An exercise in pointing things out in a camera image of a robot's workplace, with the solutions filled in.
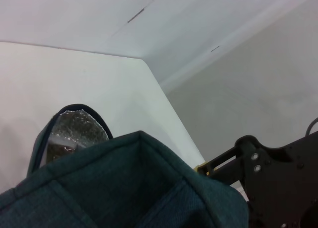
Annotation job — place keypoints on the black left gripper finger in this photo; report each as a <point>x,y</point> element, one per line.
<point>248,163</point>

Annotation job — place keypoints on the dark teal insulated lunch bag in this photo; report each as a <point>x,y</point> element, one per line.
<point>111,188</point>

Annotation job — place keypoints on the clear plastic container blue seal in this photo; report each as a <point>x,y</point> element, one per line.
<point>62,151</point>

